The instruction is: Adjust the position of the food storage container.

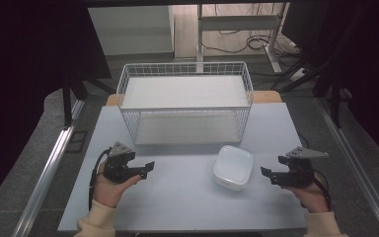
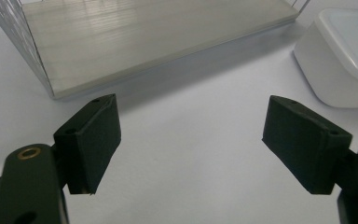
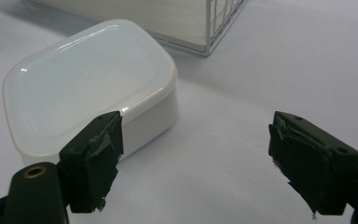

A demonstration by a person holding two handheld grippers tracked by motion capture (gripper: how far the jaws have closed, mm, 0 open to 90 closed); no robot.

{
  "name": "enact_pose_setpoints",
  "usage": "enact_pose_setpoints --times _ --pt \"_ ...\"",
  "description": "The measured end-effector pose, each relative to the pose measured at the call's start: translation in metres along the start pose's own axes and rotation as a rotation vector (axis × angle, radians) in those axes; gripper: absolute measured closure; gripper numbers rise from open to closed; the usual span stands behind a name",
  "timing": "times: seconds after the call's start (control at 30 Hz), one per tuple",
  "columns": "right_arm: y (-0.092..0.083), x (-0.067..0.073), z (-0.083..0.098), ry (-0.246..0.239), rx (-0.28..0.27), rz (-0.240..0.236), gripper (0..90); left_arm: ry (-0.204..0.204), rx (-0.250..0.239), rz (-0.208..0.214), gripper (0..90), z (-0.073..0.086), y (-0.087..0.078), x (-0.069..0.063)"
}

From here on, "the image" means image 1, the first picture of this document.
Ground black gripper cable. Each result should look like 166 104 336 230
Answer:
88 148 113 212
297 132 333 209

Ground white power strip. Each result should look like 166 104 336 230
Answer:
288 66 308 83

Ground aluminium rail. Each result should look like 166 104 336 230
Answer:
315 97 379 237
11 98 87 237

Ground black metal stand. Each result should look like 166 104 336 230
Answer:
277 55 343 129
60 73 116 130

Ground person's right hand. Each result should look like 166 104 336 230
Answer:
280 173 331 214

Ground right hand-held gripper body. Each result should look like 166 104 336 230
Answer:
277 145 330 190

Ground white square bowl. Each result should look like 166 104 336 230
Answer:
211 144 255 193

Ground white wire basket shelf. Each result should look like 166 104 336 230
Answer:
115 61 255 147

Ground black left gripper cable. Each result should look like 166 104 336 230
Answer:
88 148 113 212

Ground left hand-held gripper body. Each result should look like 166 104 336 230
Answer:
103 141 142 185

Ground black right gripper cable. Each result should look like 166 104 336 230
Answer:
297 132 333 209

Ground person's left hand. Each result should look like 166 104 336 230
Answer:
93 162 143 209

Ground white cabinet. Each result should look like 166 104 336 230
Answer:
87 4 176 57

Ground black floor cables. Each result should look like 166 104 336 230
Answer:
200 3 305 67

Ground white metal desk frame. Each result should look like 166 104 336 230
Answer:
195 2 291 74

